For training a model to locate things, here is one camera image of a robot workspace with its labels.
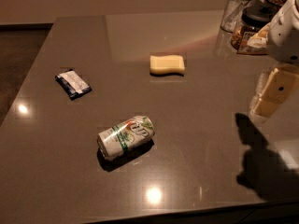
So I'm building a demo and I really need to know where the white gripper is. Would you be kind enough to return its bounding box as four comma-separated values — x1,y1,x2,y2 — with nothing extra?
249,10,299,117

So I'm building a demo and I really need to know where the yellow sponge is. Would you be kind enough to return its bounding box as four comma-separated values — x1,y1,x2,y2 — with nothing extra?
149,55,185,76

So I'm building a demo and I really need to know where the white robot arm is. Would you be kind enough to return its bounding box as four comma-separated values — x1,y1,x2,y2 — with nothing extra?
248,0,299,118

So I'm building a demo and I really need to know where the white green 7up can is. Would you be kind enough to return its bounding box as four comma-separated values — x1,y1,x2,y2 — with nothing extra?
97,116,155,161

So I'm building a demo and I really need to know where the black-lidded snack jar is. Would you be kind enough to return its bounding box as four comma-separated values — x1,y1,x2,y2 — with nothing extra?
231,0,277,55

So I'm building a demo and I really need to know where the clear empty glass jar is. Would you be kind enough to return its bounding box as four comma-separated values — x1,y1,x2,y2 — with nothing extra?
221,0,255,33

